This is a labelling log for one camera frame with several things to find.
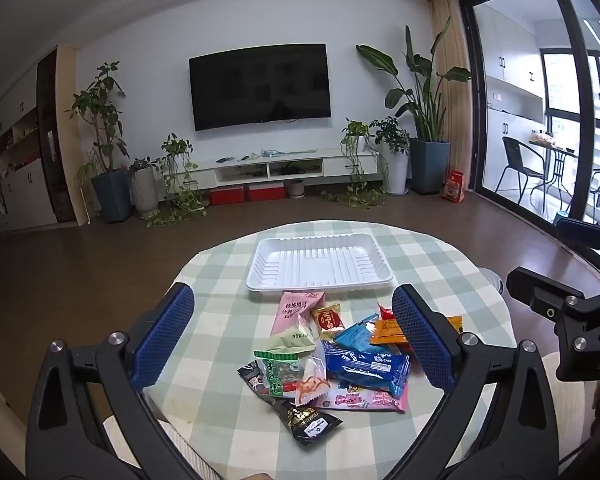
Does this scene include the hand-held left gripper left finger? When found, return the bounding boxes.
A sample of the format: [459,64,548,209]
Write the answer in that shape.
[25,282,197,480]

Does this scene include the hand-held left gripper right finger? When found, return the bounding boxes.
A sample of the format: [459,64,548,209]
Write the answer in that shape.
[384,283,564,480]

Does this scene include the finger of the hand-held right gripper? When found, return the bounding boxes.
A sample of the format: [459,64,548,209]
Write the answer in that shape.
[505,266,600,357]
[556,217,600,261]

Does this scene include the orange snack packet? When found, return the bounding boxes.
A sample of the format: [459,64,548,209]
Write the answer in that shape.
[370,315,463,350]

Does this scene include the dark blue cake packet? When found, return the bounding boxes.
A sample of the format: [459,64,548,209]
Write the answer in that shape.
[322,341,412,399]

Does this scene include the clear snack packet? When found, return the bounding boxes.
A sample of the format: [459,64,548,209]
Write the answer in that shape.
[295,342,334,406]

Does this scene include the white plastic tray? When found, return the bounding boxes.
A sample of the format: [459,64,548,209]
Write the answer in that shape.
[246,233,395,293]

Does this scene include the pale green snack packet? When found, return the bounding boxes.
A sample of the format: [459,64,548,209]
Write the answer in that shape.
[252,330,317,357]

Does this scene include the white grey object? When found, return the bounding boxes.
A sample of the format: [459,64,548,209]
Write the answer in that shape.
[479,267,507,297]

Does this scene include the light blue snack packet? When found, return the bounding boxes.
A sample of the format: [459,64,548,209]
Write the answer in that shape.
[334,313,381,356]

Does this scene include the black balcony table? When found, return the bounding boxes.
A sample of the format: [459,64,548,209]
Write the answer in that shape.
[529,139,582,213]

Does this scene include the pink cartoon snack packet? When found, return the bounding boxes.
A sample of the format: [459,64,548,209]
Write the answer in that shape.
[310,377,410,414]

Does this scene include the red and gold snack packet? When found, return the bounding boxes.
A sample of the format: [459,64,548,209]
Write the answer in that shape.
[311,301,346,341]

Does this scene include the small black snack packet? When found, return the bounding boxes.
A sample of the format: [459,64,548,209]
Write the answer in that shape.
[237,360,272,394]

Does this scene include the clear packet with green print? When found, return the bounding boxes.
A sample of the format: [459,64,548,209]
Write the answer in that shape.
[254,350,307,397]

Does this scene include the red paper bag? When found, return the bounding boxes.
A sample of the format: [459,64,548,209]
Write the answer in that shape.
[442,169,467,205]

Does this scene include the trailing pothos plant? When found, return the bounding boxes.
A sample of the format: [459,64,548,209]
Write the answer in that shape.
[146,133,209,227]

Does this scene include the plant in white ribbed pot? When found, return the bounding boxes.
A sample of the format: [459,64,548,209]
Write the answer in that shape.
[129,157,159,219]

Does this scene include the tall plant in blue-grey pot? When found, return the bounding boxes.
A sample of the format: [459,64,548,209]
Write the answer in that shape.
[64,62,134,224]

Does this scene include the black and gold snack packet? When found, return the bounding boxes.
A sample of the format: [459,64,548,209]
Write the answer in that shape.
[272,399,344,447]

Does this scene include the red storage box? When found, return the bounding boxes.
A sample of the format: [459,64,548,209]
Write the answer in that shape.
[247,183,286,202]
[209,185,245,206]

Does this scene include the large-leaf plant in dark pot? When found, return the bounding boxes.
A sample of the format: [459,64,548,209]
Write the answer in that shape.
[356,17,474,195]

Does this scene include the leafy plant in white pot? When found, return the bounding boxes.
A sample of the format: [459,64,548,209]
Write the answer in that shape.
[369,116,412,195]

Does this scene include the black sliding glass door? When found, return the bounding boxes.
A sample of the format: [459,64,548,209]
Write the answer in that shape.
[458,0,600,281]

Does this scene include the white television cabinet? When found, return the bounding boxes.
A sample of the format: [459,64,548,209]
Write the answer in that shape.
[177,147,387,197]

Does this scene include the white balcony cabinets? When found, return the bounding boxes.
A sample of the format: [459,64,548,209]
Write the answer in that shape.
[479,4,550,127]

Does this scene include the hanging pothos plant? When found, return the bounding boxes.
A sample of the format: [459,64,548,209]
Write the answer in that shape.
[322,118,388,209]

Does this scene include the beige curtain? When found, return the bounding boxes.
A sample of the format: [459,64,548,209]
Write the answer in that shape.
[429,0,475,192]

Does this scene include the white wall storage unit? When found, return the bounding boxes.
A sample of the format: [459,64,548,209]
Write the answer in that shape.
[0,45,77,237]

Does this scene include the wall-mounted black television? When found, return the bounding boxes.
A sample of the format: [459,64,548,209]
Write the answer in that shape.
[188,43,331,132]

